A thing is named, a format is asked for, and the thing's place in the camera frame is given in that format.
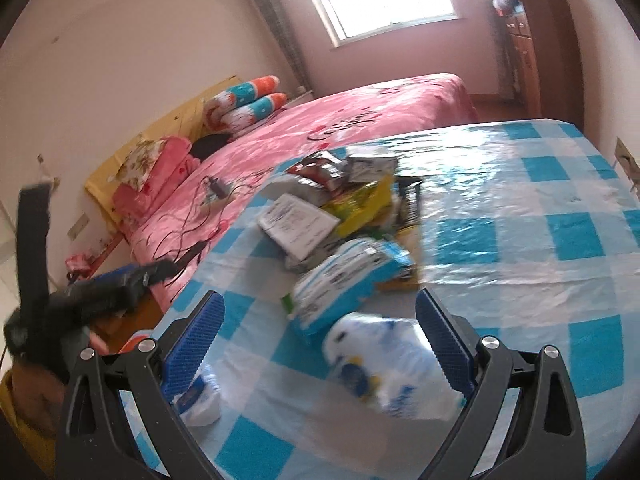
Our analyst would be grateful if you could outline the black packet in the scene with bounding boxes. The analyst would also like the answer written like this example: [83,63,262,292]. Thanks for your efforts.
[392,175,426,233]

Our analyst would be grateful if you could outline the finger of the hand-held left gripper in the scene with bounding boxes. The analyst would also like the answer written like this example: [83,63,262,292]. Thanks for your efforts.
[135,258,179,285]
[97,266,151,293]

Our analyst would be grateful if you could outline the black cloth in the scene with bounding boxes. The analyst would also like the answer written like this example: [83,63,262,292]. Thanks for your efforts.
[190,132,233,161]

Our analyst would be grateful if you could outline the orange blue patterned bolster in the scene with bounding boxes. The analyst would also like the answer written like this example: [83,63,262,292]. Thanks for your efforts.
[220,92,290,133]

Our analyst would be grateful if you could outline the wooden cabinet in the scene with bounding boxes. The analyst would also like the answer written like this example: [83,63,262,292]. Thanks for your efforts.
[500,0,586,121]

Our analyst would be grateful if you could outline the black cable tangle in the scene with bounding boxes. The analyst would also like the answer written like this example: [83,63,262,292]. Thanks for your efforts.
[150,172,261,261]

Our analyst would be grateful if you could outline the yellow snack bag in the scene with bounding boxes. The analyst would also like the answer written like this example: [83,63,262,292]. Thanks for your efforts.
[320,175,396,238]

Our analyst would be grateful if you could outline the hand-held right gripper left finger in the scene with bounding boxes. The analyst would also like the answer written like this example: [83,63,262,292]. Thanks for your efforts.
[54,290,226,480]

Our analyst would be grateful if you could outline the white blue plastic bag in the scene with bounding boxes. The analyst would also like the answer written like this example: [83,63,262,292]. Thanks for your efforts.
[321,311,466,421]

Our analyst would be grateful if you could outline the pink pillows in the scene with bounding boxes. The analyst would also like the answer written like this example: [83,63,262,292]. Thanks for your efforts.
[111,135,201,221]

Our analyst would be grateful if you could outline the blue white packet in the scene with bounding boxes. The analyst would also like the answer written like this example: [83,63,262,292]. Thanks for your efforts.
[290,237,416,343]

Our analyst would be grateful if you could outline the white standing air conditioner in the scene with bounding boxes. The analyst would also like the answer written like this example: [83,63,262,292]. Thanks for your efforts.
[237,0,313,98]

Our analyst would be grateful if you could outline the bed with pink cover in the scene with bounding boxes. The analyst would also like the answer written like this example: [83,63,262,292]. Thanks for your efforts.
[112,72,481,311]

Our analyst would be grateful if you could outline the yellow headboard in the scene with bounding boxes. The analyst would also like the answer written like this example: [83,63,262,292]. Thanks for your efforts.
[84,75,238,241]

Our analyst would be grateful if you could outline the white paper box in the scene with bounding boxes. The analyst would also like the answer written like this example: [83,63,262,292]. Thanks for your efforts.
[256,193,341,261]

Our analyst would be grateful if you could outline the floral pillow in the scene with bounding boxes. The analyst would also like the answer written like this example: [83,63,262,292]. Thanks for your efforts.
[117,135,168,193]

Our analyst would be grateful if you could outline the silver packet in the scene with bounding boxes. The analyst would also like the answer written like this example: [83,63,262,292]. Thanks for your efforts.
[345,152,399,184]

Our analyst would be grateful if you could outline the red dark snack packet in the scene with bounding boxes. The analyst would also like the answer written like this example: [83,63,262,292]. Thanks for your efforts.
[292,150,351,193]

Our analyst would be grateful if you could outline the person's left forearm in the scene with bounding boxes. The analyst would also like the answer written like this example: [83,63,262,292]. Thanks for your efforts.
[0,367,66,466]

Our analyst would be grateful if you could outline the striped rolled blanket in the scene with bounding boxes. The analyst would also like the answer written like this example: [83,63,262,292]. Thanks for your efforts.
[202,74,282,126]

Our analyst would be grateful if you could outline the brown cardboard piece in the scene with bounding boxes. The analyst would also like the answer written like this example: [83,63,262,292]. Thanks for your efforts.
[372,225,426,293]

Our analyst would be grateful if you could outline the white nightstand red top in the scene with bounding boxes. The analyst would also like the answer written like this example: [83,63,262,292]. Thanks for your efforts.
[87,232,126,281]

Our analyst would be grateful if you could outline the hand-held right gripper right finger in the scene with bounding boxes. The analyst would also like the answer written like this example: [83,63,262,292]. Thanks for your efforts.
[415,288,587,480]

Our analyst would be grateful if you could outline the small white blue wrapper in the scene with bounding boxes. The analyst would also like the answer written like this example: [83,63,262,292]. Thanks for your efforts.
[172,360,223,426]

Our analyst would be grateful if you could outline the blue white checkered tablecloth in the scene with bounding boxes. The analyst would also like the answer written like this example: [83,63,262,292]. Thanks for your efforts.
[117,119,636,480]

